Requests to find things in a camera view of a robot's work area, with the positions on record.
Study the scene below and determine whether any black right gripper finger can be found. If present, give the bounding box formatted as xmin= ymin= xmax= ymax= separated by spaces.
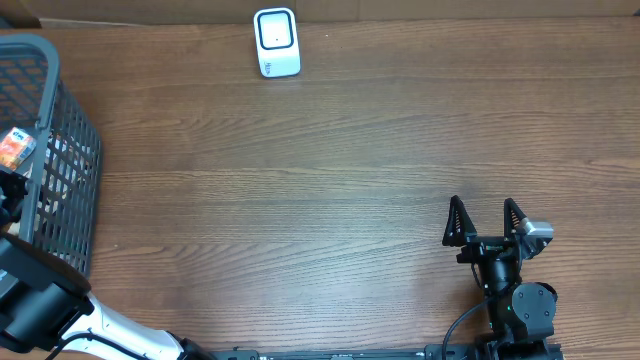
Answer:
xmin=504 ymin=198 xmax=526 ymax=237
xmin=442 ymin=195 xmax=477 ymax=247

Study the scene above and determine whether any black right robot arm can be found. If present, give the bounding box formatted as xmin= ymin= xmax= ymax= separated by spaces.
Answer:
xmin=440 ymin=195 xmax=563 ymax=360

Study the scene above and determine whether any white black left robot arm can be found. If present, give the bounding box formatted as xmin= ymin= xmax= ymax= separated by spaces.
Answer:
xmin=1 ymin=232 xmax=214 ymax=360

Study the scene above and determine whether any white barcode scanner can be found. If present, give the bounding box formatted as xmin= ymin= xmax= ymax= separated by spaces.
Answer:
xmin=253 ymin=7 xmax=301 ymax=78

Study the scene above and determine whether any orange juice carton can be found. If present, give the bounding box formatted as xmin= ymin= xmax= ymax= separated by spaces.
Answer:
xmin=1 ymin=127 xmax=36 ymax=171

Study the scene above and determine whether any grey plastic mesh basket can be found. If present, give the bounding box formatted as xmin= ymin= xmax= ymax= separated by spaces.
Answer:
xmin=1 ymin=34 xmax=103 ymax=275

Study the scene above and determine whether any black cable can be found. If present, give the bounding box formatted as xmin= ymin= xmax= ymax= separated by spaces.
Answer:
xmin=440 ymin=297 xmax=494 ymax=360

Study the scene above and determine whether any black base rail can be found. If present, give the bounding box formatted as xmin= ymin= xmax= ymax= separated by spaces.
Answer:
xmin=212 ymin=344 xmax=481 ymax=360

